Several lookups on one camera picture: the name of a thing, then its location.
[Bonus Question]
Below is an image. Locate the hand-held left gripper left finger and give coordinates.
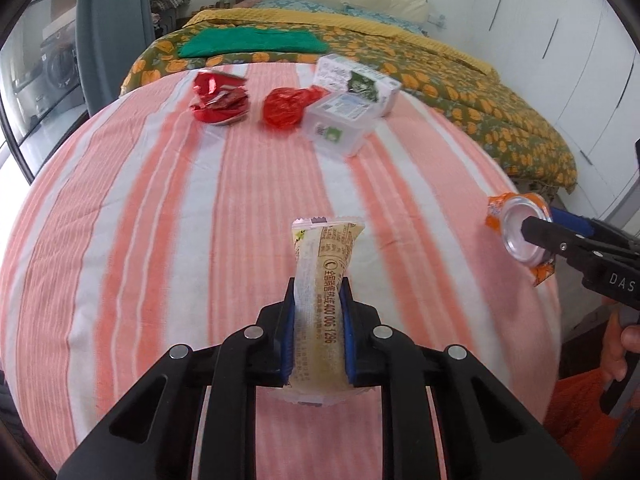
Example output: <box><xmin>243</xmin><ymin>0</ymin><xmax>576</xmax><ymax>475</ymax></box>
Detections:
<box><xmin>57</xmin><ymin>276</ymin><xmax>297</xmax><ymax>480</ymax></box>

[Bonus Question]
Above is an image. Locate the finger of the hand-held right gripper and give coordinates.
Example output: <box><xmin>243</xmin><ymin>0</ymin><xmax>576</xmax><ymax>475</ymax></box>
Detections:
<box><xmin>550</xmin><ymin>208</ymin><xmax>640</xmax><ymax>254</ymax></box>
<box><xmin>521</xmin><ymin>216</ymin><xmax>626</xmax><ymax>273</ymax></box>

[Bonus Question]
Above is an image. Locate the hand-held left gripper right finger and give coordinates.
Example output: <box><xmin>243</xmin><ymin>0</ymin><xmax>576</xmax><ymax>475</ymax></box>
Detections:
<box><xmin>340</xmin><ymin>277</ymin><xmax>583</xmax><ymax>480</ymax></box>

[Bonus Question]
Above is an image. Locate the crushed orange drink can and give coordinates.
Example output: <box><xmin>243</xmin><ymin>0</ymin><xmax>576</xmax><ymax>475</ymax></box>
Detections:
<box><xmin>484</xmin><ymin>192</ymin><xmax>558</xmax><ymax>287</ymax></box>

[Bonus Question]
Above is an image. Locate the pale snack packet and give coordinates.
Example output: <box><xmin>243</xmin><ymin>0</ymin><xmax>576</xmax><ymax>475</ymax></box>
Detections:
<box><xmin>280</xmin><ymin>216</ymin><xmax>366</xmax><ymax>407</ymax></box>

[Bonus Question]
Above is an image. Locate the person's right hand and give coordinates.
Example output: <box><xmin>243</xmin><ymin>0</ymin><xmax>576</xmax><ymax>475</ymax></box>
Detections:
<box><xmin>602</xmin><ymin>324</ymin><xmax>640</xmax><ymax>386</ymax></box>

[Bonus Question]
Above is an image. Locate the orange fleece garment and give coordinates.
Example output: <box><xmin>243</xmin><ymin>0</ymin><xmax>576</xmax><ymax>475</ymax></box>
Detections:
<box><xmin>544</xmin><ymin>367</ymin><xmax>631</xmax><ymax>461</ymax></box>

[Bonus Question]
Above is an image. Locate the floral green orange quilt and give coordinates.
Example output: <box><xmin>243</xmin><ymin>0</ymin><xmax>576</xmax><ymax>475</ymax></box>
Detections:
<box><xmin>120</xmin><ymin>22</ymin><xmax>578</xmax><ymax>193</ymax></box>

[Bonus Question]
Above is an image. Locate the white wardrobe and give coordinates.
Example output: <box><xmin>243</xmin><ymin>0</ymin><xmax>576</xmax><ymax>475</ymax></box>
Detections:
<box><xmin>425</xmin><ymin>0</ymin><xmax>640</xmax><ymax>241</ymax></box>

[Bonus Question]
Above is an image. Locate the clear plastic box green label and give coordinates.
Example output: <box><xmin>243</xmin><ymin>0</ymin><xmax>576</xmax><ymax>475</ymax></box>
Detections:
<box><xmin>301</xmin><ymin>91</ymin><xmax>379</xmax><ymax>157</ymax></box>

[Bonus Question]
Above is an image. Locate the white green drink carton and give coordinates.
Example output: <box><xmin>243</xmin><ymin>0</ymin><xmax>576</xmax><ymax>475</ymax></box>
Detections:
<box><xmin>315</xmin><ymin>54</ymin><xmax>402</xmax><ymax>118</ymax></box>

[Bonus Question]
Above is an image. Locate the crumpled red wrapper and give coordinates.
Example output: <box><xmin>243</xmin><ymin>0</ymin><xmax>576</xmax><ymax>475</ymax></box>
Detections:
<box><xmin>261</xmin><ymin>85</ymin><xmax>328</xmax><ymax>131</ymax></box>

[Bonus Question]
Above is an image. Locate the red foil wrapper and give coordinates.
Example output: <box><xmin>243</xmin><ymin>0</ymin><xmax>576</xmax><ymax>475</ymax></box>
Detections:
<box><xmin>190</xmin><ymin>69</ymin><xmax>251</xmax><ymax>127</ymax></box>

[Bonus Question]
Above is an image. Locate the blue patterned pillow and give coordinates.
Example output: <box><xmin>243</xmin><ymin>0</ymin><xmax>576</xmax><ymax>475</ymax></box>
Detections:
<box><xmin>252</xmin><ymin>0</ymin><xmax>428</xmax><ymax>36</ymax></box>

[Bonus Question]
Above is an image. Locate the green cloth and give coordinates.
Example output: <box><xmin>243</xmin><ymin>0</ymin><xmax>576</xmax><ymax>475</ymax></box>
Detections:
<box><xmin>178</xmin><ymin>27</ymin><xmax>326</xmax><ymax>58</ymax></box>

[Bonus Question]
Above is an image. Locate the grey blue curtain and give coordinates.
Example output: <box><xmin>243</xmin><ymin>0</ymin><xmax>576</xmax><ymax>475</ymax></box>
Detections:
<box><xmin>76</xmin><ymin>0</ymin><xmax>158</xmax><ymax>118</ymax></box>

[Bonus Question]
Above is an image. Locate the washing machine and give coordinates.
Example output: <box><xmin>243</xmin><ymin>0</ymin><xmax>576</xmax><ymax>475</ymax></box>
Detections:
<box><xmin>40</xmin><ymin>35</ymin><xmax>81</xmax><ymax>91</ymax></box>

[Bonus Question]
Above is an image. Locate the glass sliding door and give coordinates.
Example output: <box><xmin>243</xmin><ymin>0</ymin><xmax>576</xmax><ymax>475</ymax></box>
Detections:
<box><xmin>0</xmin><ymin>0</ymin><xmax>96</xmax><ymax>186</ymax></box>

